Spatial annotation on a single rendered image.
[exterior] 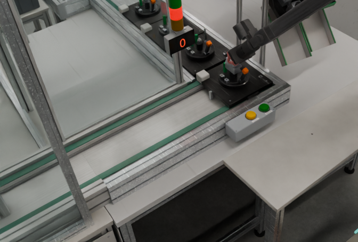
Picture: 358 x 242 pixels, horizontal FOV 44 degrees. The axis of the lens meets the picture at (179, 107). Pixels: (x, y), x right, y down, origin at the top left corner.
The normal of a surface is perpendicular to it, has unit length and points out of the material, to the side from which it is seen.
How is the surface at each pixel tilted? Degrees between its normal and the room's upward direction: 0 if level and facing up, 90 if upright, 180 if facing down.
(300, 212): 0
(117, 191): 90
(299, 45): 45
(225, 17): 0
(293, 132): 0
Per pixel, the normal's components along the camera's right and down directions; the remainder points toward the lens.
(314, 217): -0.08, -0.72
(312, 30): 0.22, -0.08
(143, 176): 0.55, 0.54
